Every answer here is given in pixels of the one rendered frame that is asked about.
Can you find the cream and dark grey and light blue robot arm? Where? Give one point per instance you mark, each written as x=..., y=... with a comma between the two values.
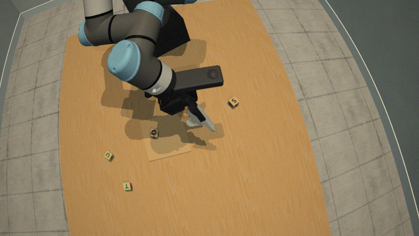
x=135, y=35

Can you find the tan square mat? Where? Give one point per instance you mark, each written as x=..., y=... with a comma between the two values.
x=172, y=138

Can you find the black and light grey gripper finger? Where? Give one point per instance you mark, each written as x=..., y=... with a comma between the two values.
x=197, y=116

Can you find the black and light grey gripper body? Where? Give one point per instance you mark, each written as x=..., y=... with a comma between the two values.
x=173, y=103

